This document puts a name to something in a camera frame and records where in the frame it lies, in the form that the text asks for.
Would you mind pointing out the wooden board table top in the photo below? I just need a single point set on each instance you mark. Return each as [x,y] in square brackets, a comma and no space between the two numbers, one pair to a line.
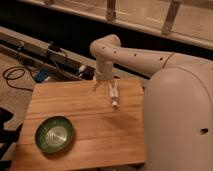
[103,136]

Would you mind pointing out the blue box on floor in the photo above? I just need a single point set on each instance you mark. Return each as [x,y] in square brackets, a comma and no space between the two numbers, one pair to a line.
[41,76]

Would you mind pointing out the white plug connector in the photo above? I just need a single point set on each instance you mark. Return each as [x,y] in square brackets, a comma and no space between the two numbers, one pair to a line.
[81,69]

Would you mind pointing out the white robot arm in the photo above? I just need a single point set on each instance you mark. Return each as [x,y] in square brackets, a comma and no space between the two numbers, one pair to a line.
[177,103]

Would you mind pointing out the green ceramic bowl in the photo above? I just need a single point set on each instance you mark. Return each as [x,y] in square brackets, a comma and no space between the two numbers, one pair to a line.
[54,134]

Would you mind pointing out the small white bottle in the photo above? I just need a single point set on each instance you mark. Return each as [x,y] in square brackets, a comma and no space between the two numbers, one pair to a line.
[114,97]

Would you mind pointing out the black clamp on rail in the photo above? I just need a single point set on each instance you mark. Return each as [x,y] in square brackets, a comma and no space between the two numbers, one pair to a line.
[55,48]

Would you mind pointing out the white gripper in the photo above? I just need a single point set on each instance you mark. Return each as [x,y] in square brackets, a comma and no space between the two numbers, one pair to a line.
[105,76]

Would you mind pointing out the metal rail beam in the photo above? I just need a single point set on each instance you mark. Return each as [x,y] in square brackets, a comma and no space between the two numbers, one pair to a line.
[67,67]

